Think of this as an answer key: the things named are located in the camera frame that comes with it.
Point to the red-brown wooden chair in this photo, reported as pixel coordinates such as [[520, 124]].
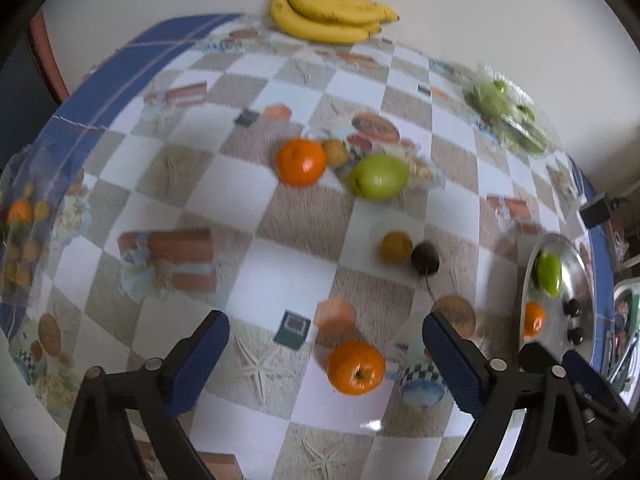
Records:
[[47, 65]]

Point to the clear bag of small fruit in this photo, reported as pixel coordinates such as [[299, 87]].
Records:
[[25, 240]]

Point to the green jujube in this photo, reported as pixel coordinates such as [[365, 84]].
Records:
[[378, 175], [547, 272], [486, 102], [525, 112], [500, 87]]

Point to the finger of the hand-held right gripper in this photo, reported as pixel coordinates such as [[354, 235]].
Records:
[[537, 360], [582, 367]]

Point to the bag of green fruit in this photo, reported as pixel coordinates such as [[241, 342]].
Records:
[[480, 80]]

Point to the round metal basin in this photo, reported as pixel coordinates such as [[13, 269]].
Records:
[[565, 265]]

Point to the black power adapter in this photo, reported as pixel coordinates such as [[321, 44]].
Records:
[[595, 212]]

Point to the brown round fruit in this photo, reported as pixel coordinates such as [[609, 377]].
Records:
[[395, 247], [334, 152]]

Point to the orange mandarin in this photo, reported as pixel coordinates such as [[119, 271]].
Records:
[[300, 162], [356, 367], [532, 317]]

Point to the crumpled clear plastic bag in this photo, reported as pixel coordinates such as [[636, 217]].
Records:
[[622, 245]]

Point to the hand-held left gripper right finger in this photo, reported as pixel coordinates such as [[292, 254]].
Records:
[[455, 360]]

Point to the yellow banana bunch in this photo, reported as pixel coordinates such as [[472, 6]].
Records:
[[325, 30]]

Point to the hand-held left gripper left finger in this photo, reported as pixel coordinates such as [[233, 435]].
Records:
[[200, 360]]

